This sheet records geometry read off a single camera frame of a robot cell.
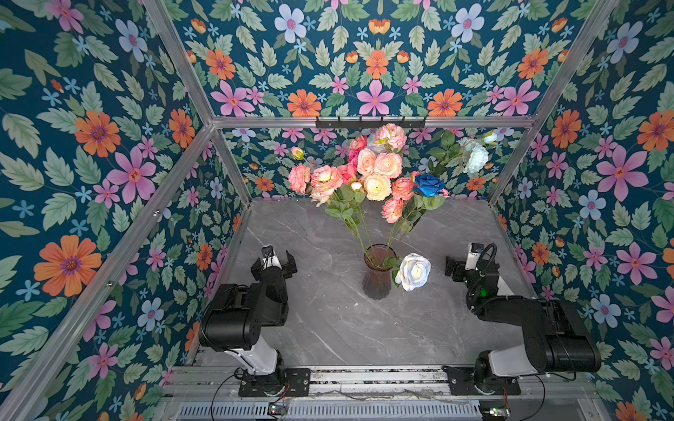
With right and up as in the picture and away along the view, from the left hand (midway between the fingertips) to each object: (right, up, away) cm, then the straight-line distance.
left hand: (274, 253), depth 91 cm
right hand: (+69, -1, +1) cm, 69 cm away
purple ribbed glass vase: (+36, -7, -9) cm, 38 cm away
